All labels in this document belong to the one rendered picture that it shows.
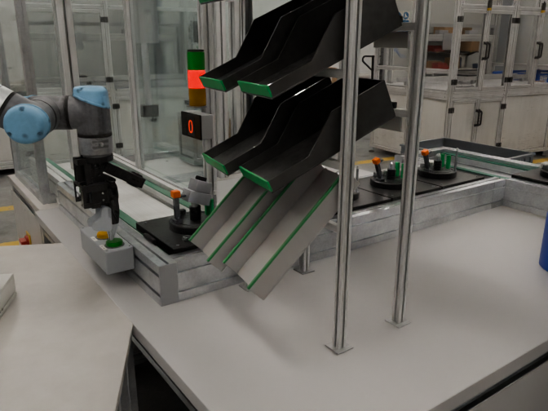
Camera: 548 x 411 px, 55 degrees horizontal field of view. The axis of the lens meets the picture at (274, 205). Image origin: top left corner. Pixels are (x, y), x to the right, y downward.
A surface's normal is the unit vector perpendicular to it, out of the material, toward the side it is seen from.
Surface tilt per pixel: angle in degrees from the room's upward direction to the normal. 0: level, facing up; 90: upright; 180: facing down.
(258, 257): 45
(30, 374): 0
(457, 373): 0
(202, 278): 90
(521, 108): 90
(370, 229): 90
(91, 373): 0
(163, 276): 90
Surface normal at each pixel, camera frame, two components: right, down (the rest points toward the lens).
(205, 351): 0.00, -0.96
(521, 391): 0.58, 0.25
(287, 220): -0.64, -0.58
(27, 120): 0.17, 0.31
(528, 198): -0.82, 0.17
